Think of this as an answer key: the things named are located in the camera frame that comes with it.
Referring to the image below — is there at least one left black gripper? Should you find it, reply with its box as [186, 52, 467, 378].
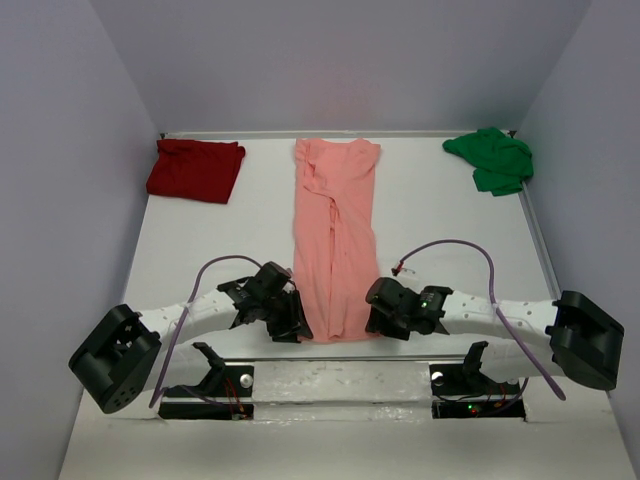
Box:
[257, 290, 312, 344]

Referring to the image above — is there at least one pink t shirt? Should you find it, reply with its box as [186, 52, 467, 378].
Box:
[293, 138, 381, 343]

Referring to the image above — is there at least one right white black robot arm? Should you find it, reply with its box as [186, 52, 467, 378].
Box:
[366, 277, 624, 392]

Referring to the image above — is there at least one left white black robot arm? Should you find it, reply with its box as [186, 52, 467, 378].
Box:
[68, 262, 314, 414]

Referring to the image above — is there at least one red folded t shirt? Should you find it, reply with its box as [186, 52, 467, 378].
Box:
[146, 139, 246, 205]

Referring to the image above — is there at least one green crumpled t shirt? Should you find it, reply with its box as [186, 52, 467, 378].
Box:
[442, 127, 534, 197]

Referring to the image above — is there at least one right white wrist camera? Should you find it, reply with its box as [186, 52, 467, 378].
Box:
[391, 261, 422, 290]

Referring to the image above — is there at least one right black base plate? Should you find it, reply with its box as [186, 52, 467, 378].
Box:
[429, 363, 526, 420]

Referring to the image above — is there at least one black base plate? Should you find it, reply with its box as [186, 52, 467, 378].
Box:
[158, 363, 255, 421]
[429, 363, 526, 420]

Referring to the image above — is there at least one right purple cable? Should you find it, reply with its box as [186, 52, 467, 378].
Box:
[397, 238, 569, 401]

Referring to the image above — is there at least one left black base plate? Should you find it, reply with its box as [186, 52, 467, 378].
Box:
[158, 363, 255, 421]

